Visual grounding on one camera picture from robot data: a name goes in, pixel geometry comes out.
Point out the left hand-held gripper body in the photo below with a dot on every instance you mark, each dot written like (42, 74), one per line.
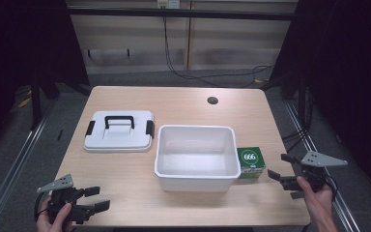
(61, 195)

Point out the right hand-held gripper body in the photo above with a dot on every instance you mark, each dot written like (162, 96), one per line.
(319, 159)

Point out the green cardboard box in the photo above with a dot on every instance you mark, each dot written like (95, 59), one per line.
(250, 161)

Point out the person's left hand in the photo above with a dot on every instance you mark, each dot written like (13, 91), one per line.
(50, 223)

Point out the person's right hand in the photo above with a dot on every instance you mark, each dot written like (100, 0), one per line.
(319, 204)

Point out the white plastic storage box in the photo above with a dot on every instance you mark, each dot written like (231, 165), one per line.
(196, 161)

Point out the yellow floor tape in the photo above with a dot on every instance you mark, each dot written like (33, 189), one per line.
(25, 102)

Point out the black curtain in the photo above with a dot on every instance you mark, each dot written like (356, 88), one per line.
(351, 64)
(19, 48)

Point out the black horizontal metal bar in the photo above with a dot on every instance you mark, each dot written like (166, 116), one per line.
(180, 14)

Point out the metal floor rail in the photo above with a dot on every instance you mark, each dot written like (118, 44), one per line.
(315, 141)
(16, 167)

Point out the white wall socket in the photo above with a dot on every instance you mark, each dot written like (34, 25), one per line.
(169, 3)

